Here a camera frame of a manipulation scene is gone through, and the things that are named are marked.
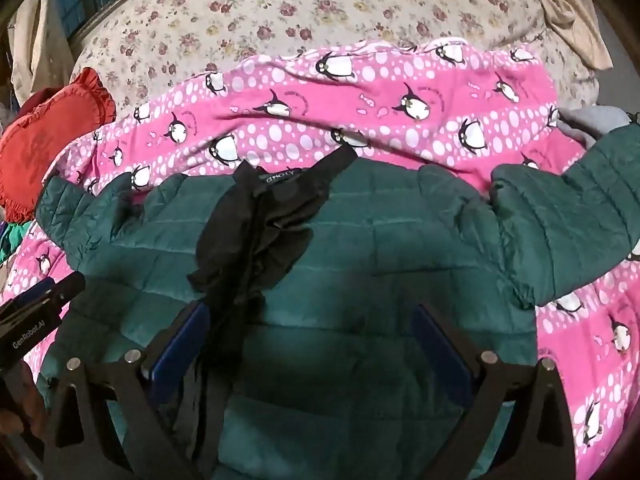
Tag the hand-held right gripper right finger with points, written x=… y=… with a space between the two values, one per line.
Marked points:
x=440 y=345

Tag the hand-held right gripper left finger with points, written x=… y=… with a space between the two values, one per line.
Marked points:
x=180 y=342

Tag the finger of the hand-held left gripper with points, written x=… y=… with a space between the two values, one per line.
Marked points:
x=60 y=290

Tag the green quilted jacket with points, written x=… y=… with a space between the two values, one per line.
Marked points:
x=375 y=240

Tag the black cloth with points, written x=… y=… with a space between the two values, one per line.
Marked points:
x=250 y=240

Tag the green cloth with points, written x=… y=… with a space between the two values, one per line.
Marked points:
x=10 y=245

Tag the red ruffled pillow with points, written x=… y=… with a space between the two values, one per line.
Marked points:
x=45 y=145

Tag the pink penguin print blanket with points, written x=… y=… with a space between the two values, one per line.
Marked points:
x=400 y=110

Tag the beige curtain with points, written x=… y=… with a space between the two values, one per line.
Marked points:
x=40 y=45

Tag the grey cloth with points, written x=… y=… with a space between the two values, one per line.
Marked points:
x=595 y=122

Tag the floral bed sheet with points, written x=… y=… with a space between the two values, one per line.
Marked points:
x=300 y=5

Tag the beige cloth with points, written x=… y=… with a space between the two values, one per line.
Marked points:
x=565 y=5

